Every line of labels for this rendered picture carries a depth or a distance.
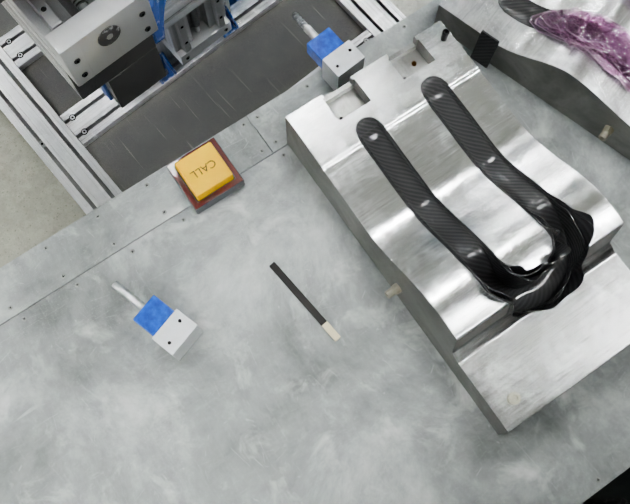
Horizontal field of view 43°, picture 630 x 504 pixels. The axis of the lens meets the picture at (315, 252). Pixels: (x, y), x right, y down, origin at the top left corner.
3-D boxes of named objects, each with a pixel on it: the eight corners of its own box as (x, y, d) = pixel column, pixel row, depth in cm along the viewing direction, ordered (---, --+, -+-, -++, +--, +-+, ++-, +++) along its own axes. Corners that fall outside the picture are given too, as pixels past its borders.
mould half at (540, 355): (287, 143, 117) (283, 102, 104) (431, 52, 121) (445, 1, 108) (497, 434, 107) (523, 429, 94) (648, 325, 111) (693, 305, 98)
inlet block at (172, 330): (106, 302, 111) (96, 294, 106) (130, 274, 112) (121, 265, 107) (179, 361, 109) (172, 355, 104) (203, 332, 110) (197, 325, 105)
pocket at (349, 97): (319, 107, 113) (319, 95, 110) (350, 87, 114) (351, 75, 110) (337, 132, 112) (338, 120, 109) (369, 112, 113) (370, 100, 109)
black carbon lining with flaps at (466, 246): (346, 134, 110) (349, 103, 101) (441, 74, 113) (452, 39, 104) (503, 344, 103) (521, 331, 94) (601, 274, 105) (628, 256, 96)
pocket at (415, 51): (382, 67, 115) (384, 54, 111) (412, 48, 116) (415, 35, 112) (401, 92, 114) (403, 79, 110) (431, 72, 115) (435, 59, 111)
